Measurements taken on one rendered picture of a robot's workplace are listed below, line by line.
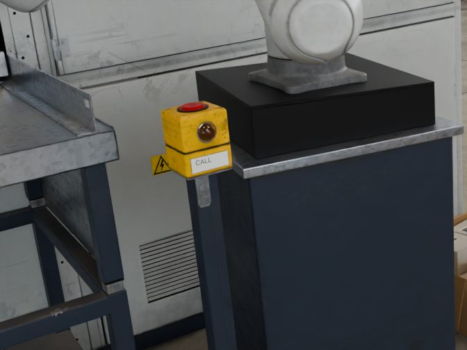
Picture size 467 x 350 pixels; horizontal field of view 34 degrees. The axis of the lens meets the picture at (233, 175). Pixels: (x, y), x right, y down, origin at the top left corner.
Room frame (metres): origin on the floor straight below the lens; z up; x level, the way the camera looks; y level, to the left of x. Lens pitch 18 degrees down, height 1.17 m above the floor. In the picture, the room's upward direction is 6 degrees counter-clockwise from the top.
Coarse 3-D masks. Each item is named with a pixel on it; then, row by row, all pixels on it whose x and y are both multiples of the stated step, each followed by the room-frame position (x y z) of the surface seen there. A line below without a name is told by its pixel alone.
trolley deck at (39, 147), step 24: (0, 96) 1.73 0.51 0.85; (0, 120) 1.47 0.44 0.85; (24, 120) 1.45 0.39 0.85; (48, 120) 1.43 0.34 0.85; (96, 120) 1.38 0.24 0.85; (0, 144) 1.28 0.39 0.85; (24, 144) 1.26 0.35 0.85; (48, 144) 1.25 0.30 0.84; (72, 144) 1.27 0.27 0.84; (96, 144) 1.29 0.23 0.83; (0, 168) 1.21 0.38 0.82; (24, 168) 1.23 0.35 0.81; (48, 168) 1.25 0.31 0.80; (72, 168) 1.27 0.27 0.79
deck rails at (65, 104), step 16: (16, 64) 1.81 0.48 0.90; (16, 80) 1.84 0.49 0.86; (32, 80) 1.68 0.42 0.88; (48, 80) 1.54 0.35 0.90; (16, 96) 1.71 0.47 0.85; (32, 96) 1.67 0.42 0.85; (48, 96) 1.56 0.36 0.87; (64, 96) 1.44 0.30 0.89; (80, 96) 1.34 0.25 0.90; (48, 112) 1.48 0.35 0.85; (64, 112) 1.46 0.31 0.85; (80, 112) 1.36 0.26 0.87; (80, 128) 1.32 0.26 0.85; (96, 128) 1.29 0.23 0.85
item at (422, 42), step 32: (384, 0) 2.38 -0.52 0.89; (416, 0) 2.43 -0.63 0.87; (448, 0) 2.49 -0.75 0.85; (384, 32) 2.38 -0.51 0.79; (416, 32) 2.43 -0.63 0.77; (448, 32) 2.49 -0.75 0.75; (384, 64) 2.38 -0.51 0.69; (416, 64) 2.43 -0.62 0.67; (448, 64) 2.49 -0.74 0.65; (448, 96) 2.49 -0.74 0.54
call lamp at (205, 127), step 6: (198, 126) 1.12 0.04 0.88; (204, 126) 1.12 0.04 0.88; (210, 126) 1.12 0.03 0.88; (198, 132) 1.12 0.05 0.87; (204, 132) 1.11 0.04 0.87; (210, 132) 1.11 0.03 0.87; (216, 132) 1.13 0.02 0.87; (198, 138) 1.12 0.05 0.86; (204, 138) 1.11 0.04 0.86; (210, 138) 1.11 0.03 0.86
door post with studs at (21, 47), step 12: (0, 12) 1.91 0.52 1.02; (12, 12) 1.91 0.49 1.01; (24, 12) 1.93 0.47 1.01; (12, 24) 1.91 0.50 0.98; (24, 24) 1.93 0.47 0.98; (12, 36) 1.91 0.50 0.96; (24, 36) 1.92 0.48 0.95; (12, 48) 1.91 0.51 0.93; (24, 48) 1.92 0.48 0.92; (24, 60) 1.92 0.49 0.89; (36, 60) 1.93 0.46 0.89; (72, 276) 1.93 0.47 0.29; (72, 288) 1.92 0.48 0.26; (84, 324) 1.93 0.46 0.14; (84, 336) 1.93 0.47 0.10; (84, 348) 1.92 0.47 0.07
